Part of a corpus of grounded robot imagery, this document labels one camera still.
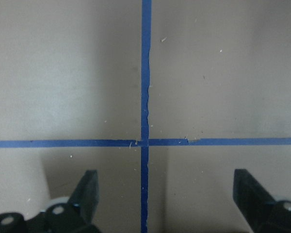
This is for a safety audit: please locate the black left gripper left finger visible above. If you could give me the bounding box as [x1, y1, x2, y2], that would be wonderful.
[67, 170, 98, 224]

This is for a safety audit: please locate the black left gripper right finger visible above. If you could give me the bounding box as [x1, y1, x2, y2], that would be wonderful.
[232, 168, 291, 233]

